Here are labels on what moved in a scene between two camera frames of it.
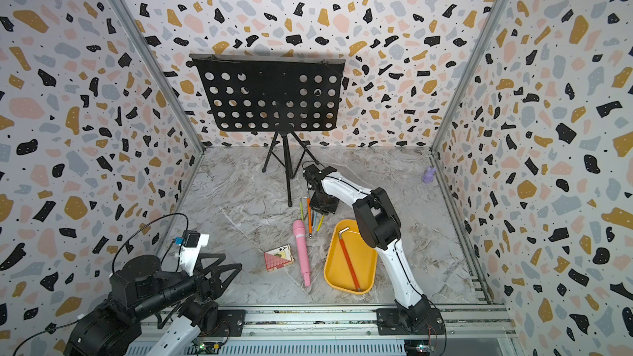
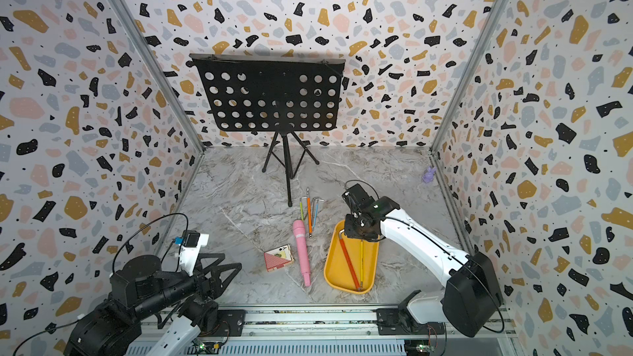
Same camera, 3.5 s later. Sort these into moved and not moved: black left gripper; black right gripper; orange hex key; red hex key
Moved: black right gripper
Not moved: orange hex key; black left gripper; red hex key
